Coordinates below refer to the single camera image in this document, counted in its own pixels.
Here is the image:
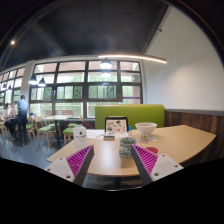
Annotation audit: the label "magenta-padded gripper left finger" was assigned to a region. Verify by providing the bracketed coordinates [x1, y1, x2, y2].
[44, 144, 95, 187]

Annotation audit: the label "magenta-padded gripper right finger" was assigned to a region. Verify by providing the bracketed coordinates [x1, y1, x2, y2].
[130, 144, 185, 186]

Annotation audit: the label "flat round red coaster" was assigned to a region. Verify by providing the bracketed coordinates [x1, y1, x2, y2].
[145, 146, 159, 155]

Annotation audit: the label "white drink bottle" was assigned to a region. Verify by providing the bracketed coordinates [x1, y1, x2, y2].
[72, 124, 88, 153]

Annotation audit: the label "wooden chairs with green seats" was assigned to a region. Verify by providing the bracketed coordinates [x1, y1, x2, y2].
[0, 114, 84, 148]

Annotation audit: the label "white bowl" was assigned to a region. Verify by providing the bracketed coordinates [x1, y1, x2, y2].
[134, 121, 158, 137]

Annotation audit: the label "black and white patterned cup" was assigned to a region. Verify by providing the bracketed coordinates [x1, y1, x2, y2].
[118, 136, 138, 160]

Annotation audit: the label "white paper sheet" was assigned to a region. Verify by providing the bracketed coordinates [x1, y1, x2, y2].
[86, 129, 106, 140]

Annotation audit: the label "round wooden dining table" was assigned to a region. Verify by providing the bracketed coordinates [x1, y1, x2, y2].
[42, 114, 81, 148]

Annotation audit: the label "green upholstered bench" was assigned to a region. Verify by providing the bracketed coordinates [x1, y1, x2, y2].
[94, 104, 166, 130]

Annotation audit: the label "black framed picture stand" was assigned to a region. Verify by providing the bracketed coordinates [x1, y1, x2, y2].
[104, 116, 130, 136]

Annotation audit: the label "person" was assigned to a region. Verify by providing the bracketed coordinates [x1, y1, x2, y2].
[1, 103, 18, 140]
[16, 94, 30, 146]

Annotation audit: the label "long curved ceiling light bar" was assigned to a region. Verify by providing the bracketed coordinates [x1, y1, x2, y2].
[97, 54, 168, 65]

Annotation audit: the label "black pendant lamps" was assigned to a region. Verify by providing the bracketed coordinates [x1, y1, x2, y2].
[28, 58, 113, 88]

